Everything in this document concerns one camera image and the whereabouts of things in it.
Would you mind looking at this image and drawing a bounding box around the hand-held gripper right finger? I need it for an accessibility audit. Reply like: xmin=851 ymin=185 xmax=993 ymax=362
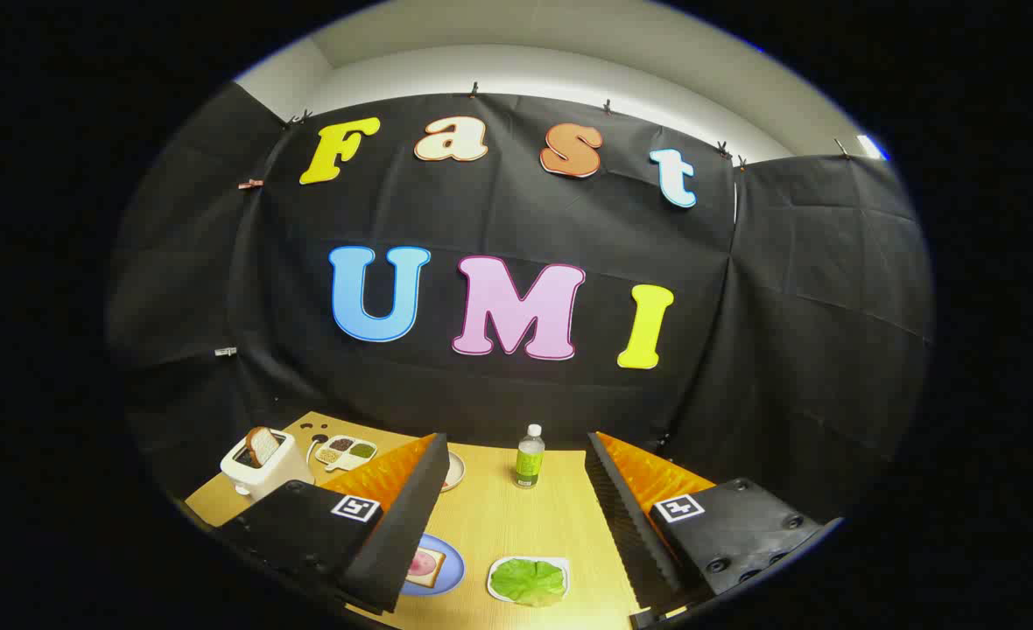
xmin=585 ymin=430 xmax=843 ymax=627

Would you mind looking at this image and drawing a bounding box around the white divided condiment dish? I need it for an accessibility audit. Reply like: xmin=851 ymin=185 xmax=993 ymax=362
xmin=313 ymin=435 xmax=379 ymax=472

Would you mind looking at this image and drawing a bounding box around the black backdrop cloth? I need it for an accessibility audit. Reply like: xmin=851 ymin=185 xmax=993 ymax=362
xmin=105 ymin=83 xmax=936 ymax=526

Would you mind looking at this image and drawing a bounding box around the green lettuce leaf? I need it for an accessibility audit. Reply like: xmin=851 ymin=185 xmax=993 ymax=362
xmin=490 ymin=558 xmax=567 ymax=607

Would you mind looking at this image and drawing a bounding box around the toasted bread slice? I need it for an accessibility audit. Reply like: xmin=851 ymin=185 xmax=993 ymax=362
xmin=245 ymin=426 xmax=280 ymax=467

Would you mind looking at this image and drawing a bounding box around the blue plate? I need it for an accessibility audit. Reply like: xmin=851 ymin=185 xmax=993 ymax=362
xmin=398 ymin=532 xmax=466 ymax=598

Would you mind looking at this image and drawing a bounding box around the white bread slice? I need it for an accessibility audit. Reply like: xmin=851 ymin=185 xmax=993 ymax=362
xmin=404 ymin=547 xmax=447 ymax=589

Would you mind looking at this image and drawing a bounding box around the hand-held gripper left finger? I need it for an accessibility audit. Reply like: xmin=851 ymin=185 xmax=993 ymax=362
xmin=214 ymin=432 xmax=451 ymax=615

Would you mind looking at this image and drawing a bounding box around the white square plate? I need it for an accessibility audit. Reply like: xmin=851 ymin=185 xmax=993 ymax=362
xmin=487 ymin=556 xmax=572 ymax=606

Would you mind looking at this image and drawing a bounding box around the green label water bottle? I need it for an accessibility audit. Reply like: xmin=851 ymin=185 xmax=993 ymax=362
xmin=514 ymin=424 xmax=546 ymax=489

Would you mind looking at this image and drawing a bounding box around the white toaster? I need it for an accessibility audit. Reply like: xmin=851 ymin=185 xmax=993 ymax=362
xmin=220 ymin=429 xmax=315 ymax=502

